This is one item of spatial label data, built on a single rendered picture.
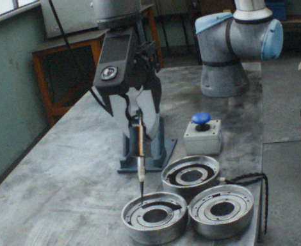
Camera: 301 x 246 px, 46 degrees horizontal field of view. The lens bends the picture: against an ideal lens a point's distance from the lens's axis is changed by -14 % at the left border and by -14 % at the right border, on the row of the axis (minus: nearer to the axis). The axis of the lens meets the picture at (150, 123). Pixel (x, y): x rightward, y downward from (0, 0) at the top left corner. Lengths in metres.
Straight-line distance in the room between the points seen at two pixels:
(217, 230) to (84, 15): 2.46
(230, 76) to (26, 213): 0.66
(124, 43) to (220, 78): 0.56
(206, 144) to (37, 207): 0.37
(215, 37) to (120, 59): 0.54
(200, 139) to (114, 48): 0.32
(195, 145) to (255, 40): 0.34
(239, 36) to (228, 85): 0.16
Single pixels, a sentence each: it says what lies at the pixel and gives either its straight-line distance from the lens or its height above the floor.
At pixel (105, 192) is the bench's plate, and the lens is 0.77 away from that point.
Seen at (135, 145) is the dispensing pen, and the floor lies 0.93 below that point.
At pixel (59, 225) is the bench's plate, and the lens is 0.71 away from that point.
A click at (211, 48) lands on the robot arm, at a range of 1.07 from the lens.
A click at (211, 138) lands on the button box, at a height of 0.84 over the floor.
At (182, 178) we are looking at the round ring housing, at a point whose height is 0.82.
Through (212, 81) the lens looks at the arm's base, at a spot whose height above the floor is 0.84.
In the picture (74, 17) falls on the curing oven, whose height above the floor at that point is 0.93.
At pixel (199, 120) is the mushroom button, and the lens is 0.81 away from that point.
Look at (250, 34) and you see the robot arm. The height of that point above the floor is 0.99.
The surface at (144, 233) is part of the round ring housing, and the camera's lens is 0.58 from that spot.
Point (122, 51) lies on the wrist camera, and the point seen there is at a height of 1.08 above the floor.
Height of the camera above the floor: 1.20
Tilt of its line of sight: 23 degrees down
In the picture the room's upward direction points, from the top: 12 degrees counter-clockwise
